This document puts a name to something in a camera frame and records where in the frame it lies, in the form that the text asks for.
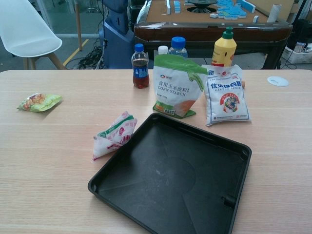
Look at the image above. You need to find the pile of blue mahjong tiles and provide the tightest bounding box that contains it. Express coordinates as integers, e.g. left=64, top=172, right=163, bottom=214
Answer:
left=216, top=0, right=255, bottom=20

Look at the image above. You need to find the black square plastic tray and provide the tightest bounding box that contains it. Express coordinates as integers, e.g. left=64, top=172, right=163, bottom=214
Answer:
left=87, top=112, right=253, bottom=234

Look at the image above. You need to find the clear water bottle blue cap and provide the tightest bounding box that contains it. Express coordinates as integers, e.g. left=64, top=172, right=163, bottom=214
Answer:
left=168, top=36, right=189, bottom=59

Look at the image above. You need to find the black mahjong table centre dome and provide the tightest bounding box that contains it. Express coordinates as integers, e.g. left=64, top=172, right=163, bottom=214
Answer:
left=184, top=0, right=217, bottom=13

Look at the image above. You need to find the black equipment case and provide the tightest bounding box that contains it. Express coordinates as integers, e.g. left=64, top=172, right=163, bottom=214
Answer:
left=287, top=19, right=312, bottom=49

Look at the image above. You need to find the pink white snack packet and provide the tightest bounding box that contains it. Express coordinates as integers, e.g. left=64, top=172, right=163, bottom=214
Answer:
left=92, top=111, right=138, bottom=162

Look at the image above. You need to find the black floor cable bundle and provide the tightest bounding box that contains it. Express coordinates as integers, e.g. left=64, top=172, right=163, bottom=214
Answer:
left=77, top=39, right=107, bottom=70

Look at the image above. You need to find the dark wooden mahjong table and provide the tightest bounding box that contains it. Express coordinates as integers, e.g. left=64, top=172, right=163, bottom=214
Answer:
left=134, top=0, right=293, bottom=70

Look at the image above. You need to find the wooden pole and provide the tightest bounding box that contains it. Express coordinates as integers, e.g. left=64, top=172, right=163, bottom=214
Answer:
left=75, top=0, right=83, bottom=51

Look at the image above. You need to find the white green corn starch bag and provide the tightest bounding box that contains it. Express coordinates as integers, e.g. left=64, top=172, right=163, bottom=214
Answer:
left=152, top=54, right=208, bottom=119

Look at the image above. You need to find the yellow squeeze bottle green cap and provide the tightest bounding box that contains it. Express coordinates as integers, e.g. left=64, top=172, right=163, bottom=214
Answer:
left=211, top=26, right=237, bottom=68

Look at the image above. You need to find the white chair with wooden legs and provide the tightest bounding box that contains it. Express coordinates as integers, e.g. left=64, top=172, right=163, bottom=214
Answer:
left=0, top=0, right=67, bottom=70

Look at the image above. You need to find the cola bottle with blue cap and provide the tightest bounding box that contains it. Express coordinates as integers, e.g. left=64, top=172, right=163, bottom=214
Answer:
left=131, top=43, right=150, bottom=90

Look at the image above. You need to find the white sugar bag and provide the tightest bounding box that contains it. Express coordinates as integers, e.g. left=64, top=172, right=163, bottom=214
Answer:
left=201, top=64, right=252, bottom=127

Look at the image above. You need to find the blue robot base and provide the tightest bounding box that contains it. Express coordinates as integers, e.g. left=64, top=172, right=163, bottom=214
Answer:
left=98, top=0, right=135, bottom=70

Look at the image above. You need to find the white cardboard box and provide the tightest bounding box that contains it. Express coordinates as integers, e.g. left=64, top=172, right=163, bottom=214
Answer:
left=284, top=42, right=312, bottom=64

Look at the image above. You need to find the green snack packet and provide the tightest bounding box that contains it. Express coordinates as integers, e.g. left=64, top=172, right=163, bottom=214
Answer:
left=16, top=93, right=63, bottom=113

